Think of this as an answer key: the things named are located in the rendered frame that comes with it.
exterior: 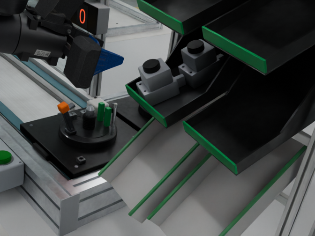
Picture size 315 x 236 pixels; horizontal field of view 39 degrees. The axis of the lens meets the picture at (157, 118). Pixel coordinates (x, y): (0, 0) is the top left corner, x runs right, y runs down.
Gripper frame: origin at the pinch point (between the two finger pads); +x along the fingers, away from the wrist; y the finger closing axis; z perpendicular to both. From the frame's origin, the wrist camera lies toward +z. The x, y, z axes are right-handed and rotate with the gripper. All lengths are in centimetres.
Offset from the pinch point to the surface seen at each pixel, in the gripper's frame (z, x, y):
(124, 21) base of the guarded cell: -23, 95, 140
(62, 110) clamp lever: -22.6, 12.2, 25.2
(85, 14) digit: -5, 22, 47
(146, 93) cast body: -6.1, 12.8, 0.1
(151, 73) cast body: -2.5, 12.4, 0.4
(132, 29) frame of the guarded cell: -22, 90, 123
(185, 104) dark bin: -4.6, 16.2, -6.1
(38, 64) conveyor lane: -30, 26, 75
